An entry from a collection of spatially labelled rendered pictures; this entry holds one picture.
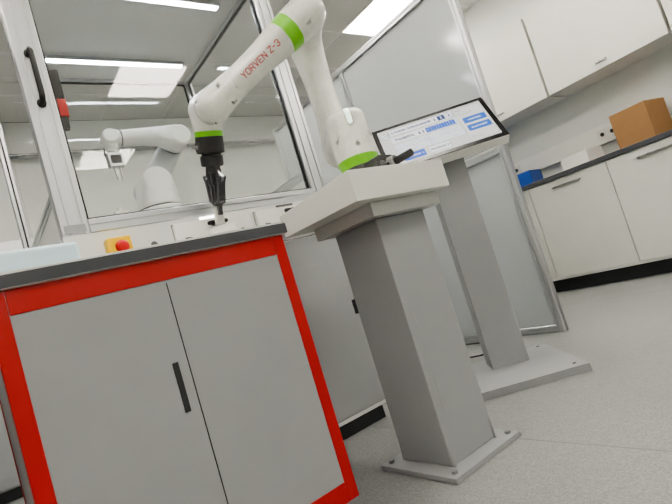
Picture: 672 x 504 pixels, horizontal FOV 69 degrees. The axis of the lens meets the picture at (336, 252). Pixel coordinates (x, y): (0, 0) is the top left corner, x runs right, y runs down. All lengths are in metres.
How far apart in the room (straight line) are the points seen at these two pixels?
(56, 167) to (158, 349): 0.84
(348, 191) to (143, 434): 0.71
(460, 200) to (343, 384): 0.92
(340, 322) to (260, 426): 0.93
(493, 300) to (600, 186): 1.99
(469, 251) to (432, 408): 0.93
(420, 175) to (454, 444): 0.75
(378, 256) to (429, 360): 0.32
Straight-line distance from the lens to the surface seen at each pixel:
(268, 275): 1.15
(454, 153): 2.11
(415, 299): 1.40
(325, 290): 1.95
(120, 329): 1.02
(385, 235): 1.37
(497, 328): 2.20
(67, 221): 1.67
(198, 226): 1.74
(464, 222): 2.17
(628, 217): 3.95
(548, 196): 4.17
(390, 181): 1.33
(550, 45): 4.57
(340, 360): 1.95
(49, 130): 1.76
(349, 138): 1.49
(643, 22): 4.31
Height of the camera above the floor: 0.57
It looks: 4 degrees up
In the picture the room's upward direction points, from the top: 17 degrees counter-clockwise
